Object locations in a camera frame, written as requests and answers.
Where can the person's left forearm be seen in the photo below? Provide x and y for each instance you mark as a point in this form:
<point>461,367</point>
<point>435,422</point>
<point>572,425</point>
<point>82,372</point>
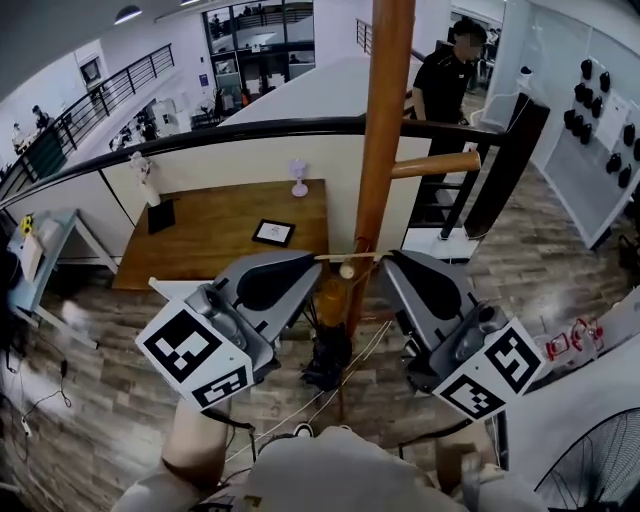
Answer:
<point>195,445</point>

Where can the black stair post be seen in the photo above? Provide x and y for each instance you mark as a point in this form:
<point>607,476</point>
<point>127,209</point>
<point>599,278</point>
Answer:
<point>505,165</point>

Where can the group of black wall caps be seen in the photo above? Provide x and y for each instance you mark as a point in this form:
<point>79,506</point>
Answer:
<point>582,95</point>

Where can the tall wooden pole stand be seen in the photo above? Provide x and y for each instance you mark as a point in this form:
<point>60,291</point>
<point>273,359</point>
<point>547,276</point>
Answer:
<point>385,100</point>

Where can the black staircase steps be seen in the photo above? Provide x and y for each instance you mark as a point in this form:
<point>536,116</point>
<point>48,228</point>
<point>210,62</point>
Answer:
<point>440,200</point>

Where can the dome ceiling lamp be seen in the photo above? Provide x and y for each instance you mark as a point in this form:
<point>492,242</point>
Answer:
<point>127,15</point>

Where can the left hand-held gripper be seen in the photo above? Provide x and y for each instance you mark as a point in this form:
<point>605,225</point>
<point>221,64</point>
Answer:
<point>185,350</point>

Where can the person's left shoe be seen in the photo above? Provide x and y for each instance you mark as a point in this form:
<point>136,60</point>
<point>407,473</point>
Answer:
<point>303,430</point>

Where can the white paper sheet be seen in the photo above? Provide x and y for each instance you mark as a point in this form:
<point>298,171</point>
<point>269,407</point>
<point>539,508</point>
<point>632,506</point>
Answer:
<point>614,120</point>

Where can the yellow flower toy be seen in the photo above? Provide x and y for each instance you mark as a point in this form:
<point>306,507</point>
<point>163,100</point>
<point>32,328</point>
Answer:
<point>29,225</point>

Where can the black barred balcony railing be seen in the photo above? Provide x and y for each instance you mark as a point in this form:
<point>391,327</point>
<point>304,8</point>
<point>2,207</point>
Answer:
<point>115,85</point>
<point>364,37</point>

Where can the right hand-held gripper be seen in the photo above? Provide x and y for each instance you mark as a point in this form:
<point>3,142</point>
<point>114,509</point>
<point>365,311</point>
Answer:
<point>500,370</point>

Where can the wooden table with black legs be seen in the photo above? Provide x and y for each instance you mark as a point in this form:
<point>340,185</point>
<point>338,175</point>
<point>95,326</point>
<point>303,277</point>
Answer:
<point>210,235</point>

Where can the person's right forearm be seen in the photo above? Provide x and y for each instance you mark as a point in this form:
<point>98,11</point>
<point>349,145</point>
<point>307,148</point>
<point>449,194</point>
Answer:
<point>455,460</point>

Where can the black picture frame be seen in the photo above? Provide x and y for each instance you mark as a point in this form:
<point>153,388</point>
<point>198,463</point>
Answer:
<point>273,233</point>

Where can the black curved handrail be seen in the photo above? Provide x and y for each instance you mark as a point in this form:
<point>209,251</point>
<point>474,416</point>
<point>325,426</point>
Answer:
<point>280,126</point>

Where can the white vase with flowers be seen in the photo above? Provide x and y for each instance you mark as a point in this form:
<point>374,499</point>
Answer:
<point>150,192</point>

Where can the person's beige shirt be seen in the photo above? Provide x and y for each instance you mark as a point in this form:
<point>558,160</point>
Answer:
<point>340,475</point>

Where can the large black floor fan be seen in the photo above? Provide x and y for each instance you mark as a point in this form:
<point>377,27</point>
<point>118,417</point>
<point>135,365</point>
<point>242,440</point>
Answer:
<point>610,465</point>

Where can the light blue side table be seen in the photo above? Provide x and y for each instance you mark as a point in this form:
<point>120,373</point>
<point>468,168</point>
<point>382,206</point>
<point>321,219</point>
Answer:
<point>55,260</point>

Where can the white box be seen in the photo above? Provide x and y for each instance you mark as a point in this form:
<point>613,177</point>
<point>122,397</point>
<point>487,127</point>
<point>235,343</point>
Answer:
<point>31,255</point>

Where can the black framed glass partition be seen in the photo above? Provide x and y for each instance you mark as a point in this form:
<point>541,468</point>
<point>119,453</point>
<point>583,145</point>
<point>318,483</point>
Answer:
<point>260,45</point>

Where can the black notebook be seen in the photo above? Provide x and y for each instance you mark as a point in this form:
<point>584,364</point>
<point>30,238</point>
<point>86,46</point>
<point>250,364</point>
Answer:
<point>161,217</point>

